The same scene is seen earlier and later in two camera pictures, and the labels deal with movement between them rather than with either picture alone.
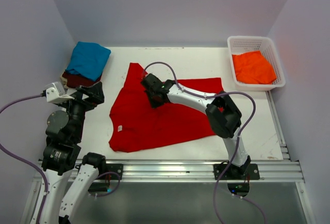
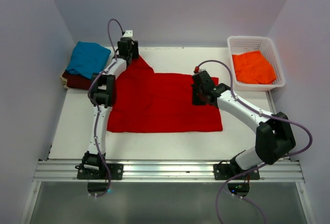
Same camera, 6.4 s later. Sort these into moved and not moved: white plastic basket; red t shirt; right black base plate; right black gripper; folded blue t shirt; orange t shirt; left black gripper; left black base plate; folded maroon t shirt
Moved: right black gripper; red t shirt; left black gripper
Not moved: white plastic basket; left black base plate; folded maroon t shirt; orange t shirt; right black base plate; folded blue t shirt
